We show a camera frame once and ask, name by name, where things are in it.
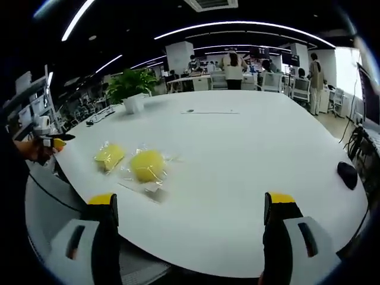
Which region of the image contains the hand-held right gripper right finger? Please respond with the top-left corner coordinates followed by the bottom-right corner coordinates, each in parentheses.
top-left (258, 191), bottom-right (342, 285)

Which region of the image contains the white storage shelf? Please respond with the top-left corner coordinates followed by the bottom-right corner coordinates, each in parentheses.
top-left (0, 64), bottom-right (60, 140)

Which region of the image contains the dark computer monitor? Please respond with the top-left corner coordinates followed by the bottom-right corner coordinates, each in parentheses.
top-left (356, 61), bottom-right (380, 126)

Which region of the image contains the white office chair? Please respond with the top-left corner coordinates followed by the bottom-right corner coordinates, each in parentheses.
top-left (209, 72), bottom-right (229, 91)
top-left (291, 77), bottom-right (311, 103)
top-left (330, 87), bottom-right (346, 118)
top-left (261, 71), bottom-right (283, 93)

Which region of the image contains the yellow square silicone block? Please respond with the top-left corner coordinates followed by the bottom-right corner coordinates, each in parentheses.
top-left (93, 143), bottom-right (125, 173)

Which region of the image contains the yellow round silicone block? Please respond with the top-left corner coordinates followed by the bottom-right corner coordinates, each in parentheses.
top-left (129, 149), bottom-right (166, 183)

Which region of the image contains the black cable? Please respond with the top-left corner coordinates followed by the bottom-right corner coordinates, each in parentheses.
top-left (85, 109), bottom-right (116, 125)

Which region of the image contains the bundle of black cables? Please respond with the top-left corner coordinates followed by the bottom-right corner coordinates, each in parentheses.
top-left (344, 124), bottom-right (380, 191)

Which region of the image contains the potted green plant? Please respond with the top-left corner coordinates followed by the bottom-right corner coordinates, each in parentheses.
top-left (105, 68), bottom-right (159, 114)

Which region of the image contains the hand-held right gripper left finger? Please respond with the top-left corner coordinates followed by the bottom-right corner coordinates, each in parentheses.
top-left (47, 192), bottom-right (123, 285)

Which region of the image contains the black computer mouse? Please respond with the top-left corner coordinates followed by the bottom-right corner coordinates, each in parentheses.
top-left (336, 161), bottom-right (358, 191)

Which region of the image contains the person's left hand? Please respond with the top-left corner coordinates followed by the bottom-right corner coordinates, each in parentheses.
top-left (14, 139), bottom-right (57, 164)

